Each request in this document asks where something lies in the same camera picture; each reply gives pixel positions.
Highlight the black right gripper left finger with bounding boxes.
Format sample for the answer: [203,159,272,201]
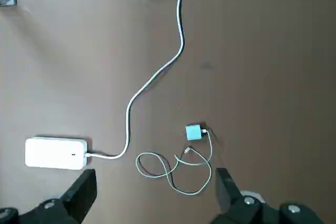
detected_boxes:
[0,168,98,224]

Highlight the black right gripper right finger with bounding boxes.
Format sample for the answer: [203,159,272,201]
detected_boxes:
[209,167,326,224]

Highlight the light blue phone charger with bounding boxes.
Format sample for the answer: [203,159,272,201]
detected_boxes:
[185,124,203,142]

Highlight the white power strip cord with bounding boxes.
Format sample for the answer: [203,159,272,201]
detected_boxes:
[85,0,186,159]

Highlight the white power strip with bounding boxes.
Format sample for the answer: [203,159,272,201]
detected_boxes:
[25,136,88,171]

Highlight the thin white charger cable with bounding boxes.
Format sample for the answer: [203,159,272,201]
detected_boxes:
[135,128,214,196]

